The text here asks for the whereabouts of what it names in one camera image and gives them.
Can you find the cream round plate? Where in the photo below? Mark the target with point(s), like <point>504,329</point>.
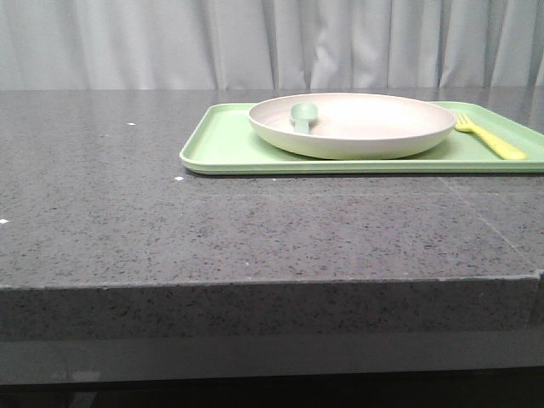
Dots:
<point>354,126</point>

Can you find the yellow plastic fork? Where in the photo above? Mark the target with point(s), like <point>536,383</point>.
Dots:
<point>500,147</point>

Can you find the light green serving tray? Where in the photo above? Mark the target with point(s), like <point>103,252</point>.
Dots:
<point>224,143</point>

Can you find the pale green plastic spoon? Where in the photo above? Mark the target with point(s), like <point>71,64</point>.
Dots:
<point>303,116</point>

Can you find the white pleated curtain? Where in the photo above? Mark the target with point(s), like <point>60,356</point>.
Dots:
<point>54,45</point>

